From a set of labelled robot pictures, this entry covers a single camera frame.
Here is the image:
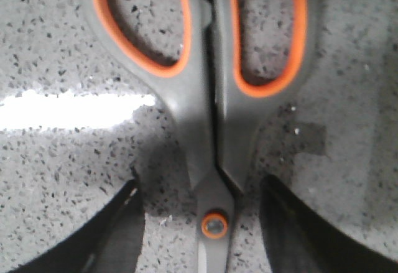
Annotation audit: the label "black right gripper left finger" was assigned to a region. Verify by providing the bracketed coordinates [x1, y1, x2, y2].
[12, 167, 145, 272]

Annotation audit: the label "grey orange scissors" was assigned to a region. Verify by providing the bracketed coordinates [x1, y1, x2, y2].
[81, 0, 317, 272]

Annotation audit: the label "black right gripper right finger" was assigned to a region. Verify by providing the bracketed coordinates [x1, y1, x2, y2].
[260, 175, 397, 272]

